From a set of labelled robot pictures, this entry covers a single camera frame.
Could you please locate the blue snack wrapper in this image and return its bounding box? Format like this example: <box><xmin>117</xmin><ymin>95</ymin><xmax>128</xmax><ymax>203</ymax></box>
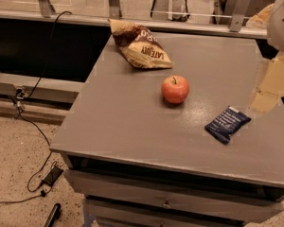
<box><xmin>204</xmin><ymin>106</ymin><xmax>251</xmax><ymax>145</ymax></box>

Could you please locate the metal railing frame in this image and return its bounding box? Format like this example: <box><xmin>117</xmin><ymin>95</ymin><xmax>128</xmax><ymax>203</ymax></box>
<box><xmin>0</xmin><ymin>0</ymin><xmax>267</xmax><ymax>39</ymax></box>

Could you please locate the brown and cream chip bag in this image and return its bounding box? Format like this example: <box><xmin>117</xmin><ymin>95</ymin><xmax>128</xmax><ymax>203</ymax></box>
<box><xmin>109</xmin><ymin>19</ymin><xmax>173</xmax><ymax>69</ymax></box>

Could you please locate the upper grey drawer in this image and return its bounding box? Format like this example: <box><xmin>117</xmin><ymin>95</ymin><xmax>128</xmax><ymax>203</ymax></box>
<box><xmin>64</xmin><ymin>169</ymin><xmax>283</xmax><ymax>223</ymax></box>

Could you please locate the lower grey drawer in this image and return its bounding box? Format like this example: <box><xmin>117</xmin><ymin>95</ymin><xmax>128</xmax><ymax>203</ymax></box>
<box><xmin>84</xmin><ymin>199</ymin><xmax>240</xmax><ymax>227</ymax></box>

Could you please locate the black power adapter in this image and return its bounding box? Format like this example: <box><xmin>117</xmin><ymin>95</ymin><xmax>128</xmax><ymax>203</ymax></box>
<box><xmin>42</xmin><ymin>166</ymin><xmax>63</xmax><ymax>186</ymax></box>

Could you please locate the red apple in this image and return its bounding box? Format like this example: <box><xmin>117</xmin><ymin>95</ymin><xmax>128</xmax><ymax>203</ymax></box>
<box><xmin>161</xmin><ymin>76</ymin><xmax>189</xmax><ymax>104</ymax></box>

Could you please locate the grey floor ledge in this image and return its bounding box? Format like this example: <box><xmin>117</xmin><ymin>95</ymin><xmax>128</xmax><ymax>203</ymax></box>
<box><xmin>0</xmin><ymin>73</ymin><xmax>83</xmax><ymax>125</ymax></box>

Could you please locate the black handheld device on floor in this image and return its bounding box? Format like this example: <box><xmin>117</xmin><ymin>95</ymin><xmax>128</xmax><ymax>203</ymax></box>
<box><xmin>44</xmin><ymin>203</ymin><xmax>61</xmax><ymax>227</ymax></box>

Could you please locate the black power cable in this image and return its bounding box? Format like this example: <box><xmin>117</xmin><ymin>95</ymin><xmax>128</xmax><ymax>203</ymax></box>
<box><xmin>0</xmin><ymin>10</ymin><xmax>74</xmax><ymax>206</ymax></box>

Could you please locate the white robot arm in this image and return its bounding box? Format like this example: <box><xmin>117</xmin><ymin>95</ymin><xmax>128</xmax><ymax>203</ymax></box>
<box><xmin>247</xmin><ymin>0</ymin><xmax>284</xmax><ymax>113</ymax></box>

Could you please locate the grey drawer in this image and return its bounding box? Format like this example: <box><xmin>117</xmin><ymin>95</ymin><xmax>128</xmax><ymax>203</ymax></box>
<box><xmin>84</xmin><ymin>199</ymin><xmax>240</xmax><ymax>227</ymax></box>
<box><xmin>64</xmin><ymin>169</ymin><xmax>283</xmax><ymax>223</ymax></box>

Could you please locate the grey drawer cabinet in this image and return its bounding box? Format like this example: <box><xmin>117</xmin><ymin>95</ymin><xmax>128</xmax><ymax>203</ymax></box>
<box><xmin>51</xmin><ymin>33</ymin><xmax>284</xmax><ymax>225</ymax></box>

